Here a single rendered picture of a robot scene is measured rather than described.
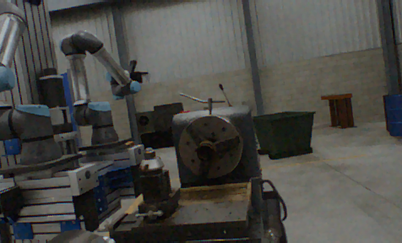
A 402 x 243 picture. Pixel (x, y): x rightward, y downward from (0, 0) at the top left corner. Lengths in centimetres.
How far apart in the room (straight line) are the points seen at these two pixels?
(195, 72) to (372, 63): 653
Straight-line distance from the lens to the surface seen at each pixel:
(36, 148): 130
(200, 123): 148
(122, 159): 168
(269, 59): 1171
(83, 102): 182
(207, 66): 1159
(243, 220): 85
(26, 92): 155
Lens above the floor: 129
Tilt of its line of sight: 3 degrees down
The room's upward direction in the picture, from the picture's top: 8 degrees counter-clockwise
